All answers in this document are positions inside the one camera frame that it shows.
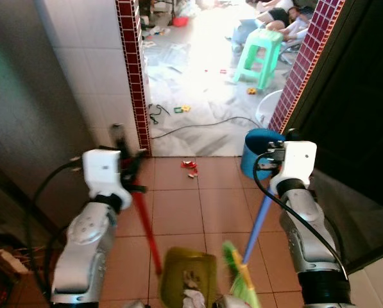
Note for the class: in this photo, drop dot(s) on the green plastic stool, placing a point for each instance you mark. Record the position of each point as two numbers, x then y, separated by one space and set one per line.
263 48

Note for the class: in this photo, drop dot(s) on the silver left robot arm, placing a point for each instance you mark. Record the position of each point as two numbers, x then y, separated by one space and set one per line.
82 250

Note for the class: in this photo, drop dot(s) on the white round basin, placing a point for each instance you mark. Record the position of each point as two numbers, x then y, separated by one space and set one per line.
268 109

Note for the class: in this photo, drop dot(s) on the white crumpled trash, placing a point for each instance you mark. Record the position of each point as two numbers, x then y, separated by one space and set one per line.
192 296

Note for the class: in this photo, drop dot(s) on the red litter wrapper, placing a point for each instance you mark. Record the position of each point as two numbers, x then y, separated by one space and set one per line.
189 163

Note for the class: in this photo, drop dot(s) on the seated person in black shorts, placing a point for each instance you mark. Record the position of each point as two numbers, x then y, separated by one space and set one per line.
276 14

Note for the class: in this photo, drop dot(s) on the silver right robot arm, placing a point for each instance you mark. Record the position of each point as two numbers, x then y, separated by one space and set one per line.
310 247

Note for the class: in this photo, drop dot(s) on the seated person in light clothes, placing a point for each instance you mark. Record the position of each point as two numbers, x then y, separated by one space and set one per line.
301 22

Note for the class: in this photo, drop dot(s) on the small yellow toy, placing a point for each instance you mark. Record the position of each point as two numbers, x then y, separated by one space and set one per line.
251 91

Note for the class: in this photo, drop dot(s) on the dark door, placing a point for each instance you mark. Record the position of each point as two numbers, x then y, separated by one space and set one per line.
358 96

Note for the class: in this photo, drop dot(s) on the red plastic basin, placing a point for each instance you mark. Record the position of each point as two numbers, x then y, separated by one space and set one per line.
180 21

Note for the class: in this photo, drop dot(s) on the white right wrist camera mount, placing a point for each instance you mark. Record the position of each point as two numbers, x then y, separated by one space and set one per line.
299 163

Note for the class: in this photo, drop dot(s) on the small pale litter scrap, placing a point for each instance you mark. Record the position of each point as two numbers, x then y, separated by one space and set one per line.
192 174

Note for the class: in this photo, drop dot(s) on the green and yellow toy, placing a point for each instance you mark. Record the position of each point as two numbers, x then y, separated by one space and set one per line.
182 108

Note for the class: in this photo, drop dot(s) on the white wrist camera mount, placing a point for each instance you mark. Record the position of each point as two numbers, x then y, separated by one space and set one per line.
101 170
299 163

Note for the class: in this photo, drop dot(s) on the blue plastic bucket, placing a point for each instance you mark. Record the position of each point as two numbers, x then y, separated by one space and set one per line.
252 151

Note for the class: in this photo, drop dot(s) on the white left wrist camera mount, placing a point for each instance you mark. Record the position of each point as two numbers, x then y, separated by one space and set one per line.
101 170

